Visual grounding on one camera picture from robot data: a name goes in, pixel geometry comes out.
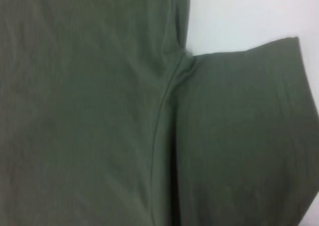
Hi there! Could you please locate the dark green t-shirt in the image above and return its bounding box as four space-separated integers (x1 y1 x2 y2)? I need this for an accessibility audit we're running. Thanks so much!
0 0 319 226

